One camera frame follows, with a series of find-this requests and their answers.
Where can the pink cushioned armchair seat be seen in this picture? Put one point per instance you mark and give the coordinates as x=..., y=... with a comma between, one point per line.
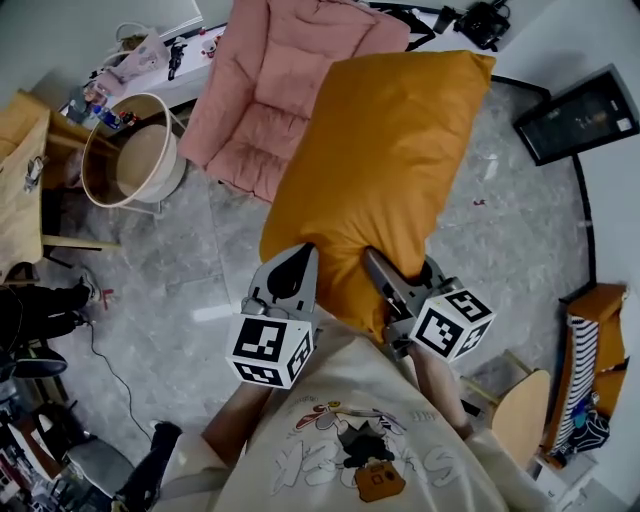
x=260, y=105

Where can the white mug with red print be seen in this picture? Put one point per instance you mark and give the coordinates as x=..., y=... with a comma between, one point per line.
x=208, y=48

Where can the blue and black bag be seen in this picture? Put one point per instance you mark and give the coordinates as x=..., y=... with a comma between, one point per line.
x=590, y=432

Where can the blue plastic bottle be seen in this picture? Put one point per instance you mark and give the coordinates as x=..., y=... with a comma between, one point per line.
x=107, y=117

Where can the round beige basket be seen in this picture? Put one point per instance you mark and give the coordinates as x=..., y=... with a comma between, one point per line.
x=140, y=160

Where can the black framed picture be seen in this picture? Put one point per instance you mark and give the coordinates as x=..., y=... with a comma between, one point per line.
x=580, y=117

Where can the person's left forearm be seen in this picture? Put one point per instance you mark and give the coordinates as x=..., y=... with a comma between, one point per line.
x=235, y=420

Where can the white sideboard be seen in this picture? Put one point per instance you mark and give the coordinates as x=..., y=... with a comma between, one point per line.
x=185, y=75

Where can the black cup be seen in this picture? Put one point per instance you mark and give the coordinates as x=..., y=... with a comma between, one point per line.
x=443, y=20

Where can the white clip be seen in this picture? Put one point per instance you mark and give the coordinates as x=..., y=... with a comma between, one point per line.
x=34, y=172

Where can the white box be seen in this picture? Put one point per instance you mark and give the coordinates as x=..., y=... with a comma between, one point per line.
x=560, y=482

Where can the black camera bag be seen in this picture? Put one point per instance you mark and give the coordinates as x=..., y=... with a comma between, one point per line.
x=482, y=22

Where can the person's black trouser leg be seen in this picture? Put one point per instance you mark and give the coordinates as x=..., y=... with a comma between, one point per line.
x=150, y=465

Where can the black toy figure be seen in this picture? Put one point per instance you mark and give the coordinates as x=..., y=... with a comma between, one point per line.
x=175, y=57

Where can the striped black and white cushion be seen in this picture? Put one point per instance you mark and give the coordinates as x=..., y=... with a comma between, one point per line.
x=577, y=380

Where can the pale pink tote bag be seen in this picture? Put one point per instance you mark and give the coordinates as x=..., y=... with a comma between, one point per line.
x=140, y=55

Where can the grey office chair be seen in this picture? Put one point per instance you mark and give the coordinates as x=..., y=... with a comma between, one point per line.
x=95, y=457

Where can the light wooden chair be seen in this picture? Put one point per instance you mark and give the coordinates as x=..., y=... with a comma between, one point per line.
x=522, y=415

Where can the person's right forearm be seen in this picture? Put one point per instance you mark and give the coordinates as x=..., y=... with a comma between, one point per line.
x=440, y=395

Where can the wooden table with beige cloth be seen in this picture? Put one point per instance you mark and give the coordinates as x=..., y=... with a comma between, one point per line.
x=20, y=200

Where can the mustard orange pillow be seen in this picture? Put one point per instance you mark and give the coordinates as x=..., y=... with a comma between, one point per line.
x=380, y=165

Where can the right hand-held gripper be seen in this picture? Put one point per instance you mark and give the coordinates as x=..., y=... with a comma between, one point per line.
x=450, y=325

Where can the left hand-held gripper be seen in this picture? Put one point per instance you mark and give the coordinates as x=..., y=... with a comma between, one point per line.
x=265, y=345

